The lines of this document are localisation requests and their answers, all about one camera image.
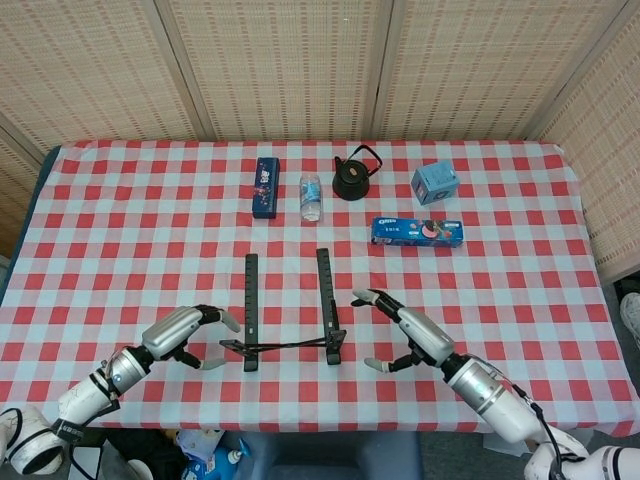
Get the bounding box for dark blue rectangular box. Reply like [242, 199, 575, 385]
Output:
[251, 157, 281, 220]

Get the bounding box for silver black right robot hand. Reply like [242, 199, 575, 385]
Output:
[351, 288, 456, 375]

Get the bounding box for light blue cube box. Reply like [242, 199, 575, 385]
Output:
[410, 159, 460, 207]

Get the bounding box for red white checkered tablecloth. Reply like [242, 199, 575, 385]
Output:
[0, 139, 637, 437]

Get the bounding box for woven bamboo screen panel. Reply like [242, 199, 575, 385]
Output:
[0, 112, 46, 259]
[524, 0, 640, 281]
[372, 0, 636, 142]
[0, 0, 216, 156]
[154, 0, 406, 143]

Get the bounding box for black folding laptop stand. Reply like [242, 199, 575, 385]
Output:
[218, 247, 347, 374]

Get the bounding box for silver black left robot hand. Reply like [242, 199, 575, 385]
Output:
[141, 304, 241, 371]

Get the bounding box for blue printed plastic bag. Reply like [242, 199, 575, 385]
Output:
[177, 425, 254, 480]

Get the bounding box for dark blue stool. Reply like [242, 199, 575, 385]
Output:
[249, 428, 424, 480]

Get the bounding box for small white box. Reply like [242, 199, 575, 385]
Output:
[69, 446, 103, 480]

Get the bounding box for black bag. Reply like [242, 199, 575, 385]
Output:
[97, 428, 189, 480]

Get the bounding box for blue Oreo cookie box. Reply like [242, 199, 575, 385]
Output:
[370, 216, 465, 249]

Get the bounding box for clear plastic water bottle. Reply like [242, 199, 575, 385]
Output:
[298, 173, 325, 224]

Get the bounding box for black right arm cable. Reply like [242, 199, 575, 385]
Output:
[492, 367, 576, 480]

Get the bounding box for black cast iron kettle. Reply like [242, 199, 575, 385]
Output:
[331, 144, 384, 202]

